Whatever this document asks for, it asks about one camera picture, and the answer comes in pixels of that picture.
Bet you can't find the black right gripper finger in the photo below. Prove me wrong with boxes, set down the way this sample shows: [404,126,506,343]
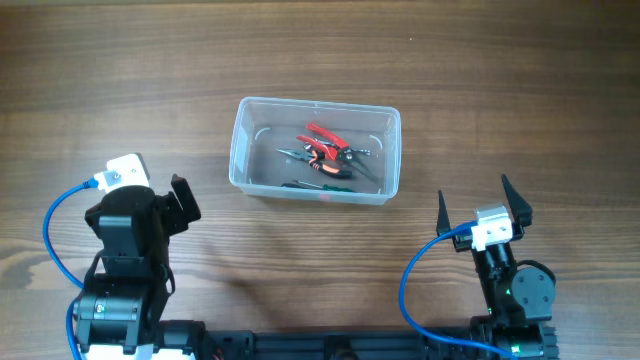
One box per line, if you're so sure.
[436,190,451,236]
[501,174,533,226]

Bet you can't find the clear plastic container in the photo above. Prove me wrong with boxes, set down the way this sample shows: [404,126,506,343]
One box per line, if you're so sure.
[229,97,402,205]

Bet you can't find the orange black needle-nose pliers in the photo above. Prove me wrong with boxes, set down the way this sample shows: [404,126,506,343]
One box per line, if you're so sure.
[278,149,352,180]

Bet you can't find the green handled screwdriver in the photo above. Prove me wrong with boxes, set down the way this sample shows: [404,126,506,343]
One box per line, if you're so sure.
[292,180,354,192]

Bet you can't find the red handled pliers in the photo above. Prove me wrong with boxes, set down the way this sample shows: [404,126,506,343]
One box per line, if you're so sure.
[297,122,379,184]

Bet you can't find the black red screwdriver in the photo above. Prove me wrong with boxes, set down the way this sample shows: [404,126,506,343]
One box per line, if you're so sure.
[281,183,306,189]

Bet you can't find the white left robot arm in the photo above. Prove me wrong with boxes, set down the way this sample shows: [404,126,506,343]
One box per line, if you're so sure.
[66,174,201,359]

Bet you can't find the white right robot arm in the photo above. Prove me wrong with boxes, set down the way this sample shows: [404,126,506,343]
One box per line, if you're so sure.
[449,175,560,359]

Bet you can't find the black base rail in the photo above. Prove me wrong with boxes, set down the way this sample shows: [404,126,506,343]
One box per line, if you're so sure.
[209,325,560,360]

